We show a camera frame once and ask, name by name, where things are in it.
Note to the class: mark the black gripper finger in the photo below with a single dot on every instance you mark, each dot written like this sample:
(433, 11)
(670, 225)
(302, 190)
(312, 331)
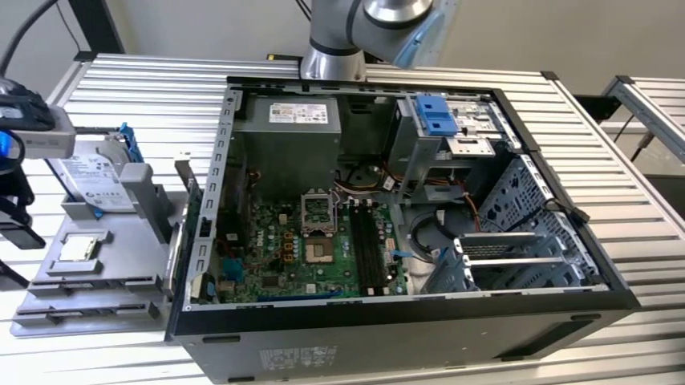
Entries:
(27, 236)

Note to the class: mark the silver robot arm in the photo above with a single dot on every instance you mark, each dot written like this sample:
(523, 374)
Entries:
(331, 40)

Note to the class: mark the black RAM slot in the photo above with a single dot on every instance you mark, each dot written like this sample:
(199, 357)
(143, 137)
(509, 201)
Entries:
(366, 248)
(378, 248)
(360, 248)
(372, 248)

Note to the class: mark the silver CPU chip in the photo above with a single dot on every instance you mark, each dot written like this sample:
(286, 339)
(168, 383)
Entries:
(79, 248)

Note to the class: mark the hard disk in blue carrier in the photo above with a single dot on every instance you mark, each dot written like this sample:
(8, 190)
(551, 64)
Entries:
(91, 176)

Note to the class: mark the grey plastic parts rack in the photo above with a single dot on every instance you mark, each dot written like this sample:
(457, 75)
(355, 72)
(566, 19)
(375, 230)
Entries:
(128, 248)

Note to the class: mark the black wrist-mounted device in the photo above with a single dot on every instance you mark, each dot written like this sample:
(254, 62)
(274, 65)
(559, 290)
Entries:
(27, 104)

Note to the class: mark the teal board connector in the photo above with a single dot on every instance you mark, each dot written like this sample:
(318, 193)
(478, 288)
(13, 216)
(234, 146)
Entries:
(232, 269)

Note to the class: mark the green motherboard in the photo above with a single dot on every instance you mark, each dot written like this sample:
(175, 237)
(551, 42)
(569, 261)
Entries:
(278, 248)

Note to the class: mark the grey power supply unit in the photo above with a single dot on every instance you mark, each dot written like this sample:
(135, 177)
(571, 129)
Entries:
(288, 152)

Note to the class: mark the blue expansion slot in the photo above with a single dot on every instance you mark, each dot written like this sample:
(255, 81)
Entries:
(299, 296)

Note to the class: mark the CPU socket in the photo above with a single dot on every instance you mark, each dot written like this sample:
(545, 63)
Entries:
(320, 250)

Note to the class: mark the black bar yellow end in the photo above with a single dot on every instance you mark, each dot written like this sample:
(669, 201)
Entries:
(280, 57)

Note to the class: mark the round black case speaker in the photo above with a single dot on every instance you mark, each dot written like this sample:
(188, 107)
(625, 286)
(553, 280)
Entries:
(360, 176)

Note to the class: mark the black grey PC case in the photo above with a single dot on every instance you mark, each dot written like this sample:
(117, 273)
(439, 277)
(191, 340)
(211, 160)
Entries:
(374, 341)

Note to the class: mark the silver metal drive cage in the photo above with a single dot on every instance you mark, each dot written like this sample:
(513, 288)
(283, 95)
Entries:
(417, 160)

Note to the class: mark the blue plastic drive latch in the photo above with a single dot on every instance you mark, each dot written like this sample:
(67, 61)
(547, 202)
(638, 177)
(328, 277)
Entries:
(434, 116)

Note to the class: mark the perforated silver disk bay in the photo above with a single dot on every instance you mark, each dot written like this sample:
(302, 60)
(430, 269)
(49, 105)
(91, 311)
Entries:
(502, 248)

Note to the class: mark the black case side latch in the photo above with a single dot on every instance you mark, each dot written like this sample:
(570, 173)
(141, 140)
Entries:
(567, 210)

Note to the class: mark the aluminium slat side table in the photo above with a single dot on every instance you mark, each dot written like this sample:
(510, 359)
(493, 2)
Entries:
(658, 100)

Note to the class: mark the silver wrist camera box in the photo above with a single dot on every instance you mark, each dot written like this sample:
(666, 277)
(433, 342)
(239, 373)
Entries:
(45, 138)

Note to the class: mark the graphics card silver bracket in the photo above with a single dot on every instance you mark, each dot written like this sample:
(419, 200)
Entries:
(190, 200)

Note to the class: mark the black vertical post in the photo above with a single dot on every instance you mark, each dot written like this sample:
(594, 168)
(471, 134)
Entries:
(99, 24)

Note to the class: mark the black bracket between tables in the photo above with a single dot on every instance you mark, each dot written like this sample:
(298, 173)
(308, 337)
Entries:
(597, 106)

